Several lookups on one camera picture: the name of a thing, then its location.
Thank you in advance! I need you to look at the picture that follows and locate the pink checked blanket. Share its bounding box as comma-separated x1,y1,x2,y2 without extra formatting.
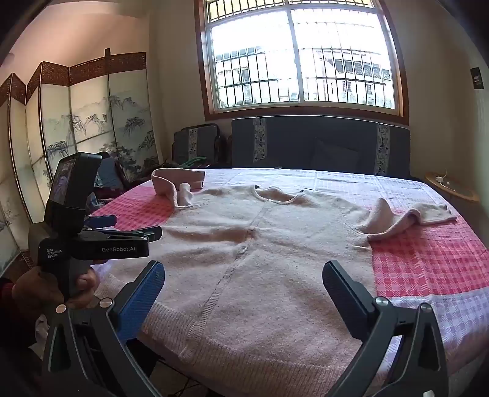
87,167,489,397

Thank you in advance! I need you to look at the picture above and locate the round wooden side table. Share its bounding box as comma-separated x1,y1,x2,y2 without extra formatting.
424,172,481,204

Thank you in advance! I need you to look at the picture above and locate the person's left hand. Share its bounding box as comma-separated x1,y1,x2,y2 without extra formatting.
11,263,101,311

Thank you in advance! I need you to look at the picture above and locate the painted folding screen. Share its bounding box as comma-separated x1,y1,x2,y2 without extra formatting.
0,51,161,275

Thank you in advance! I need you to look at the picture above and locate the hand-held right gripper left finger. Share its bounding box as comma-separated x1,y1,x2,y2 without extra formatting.
41,260,166,397

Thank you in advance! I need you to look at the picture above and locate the green item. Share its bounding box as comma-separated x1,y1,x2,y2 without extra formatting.
179,156,209,169

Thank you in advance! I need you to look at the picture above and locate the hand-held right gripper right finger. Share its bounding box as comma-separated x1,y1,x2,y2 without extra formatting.
322,260,449,397

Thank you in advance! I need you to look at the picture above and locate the white cable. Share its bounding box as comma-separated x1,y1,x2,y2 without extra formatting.
436,170,457,189

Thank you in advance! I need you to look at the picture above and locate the dark cushioned armchair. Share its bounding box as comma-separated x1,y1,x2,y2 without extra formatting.
172,123,230,169

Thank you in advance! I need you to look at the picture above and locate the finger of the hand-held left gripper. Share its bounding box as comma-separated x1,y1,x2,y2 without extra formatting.
82,225,163,243
83,215,117,230

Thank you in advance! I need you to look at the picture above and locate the beige knit sweater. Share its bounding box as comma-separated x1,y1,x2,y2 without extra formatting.
94,168,458,386

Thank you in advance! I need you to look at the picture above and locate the large wooden frame window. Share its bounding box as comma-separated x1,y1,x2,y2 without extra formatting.
194,0,410,125

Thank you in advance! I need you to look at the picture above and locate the blue clothes pile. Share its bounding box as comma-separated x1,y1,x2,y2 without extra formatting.
86,153,131,209

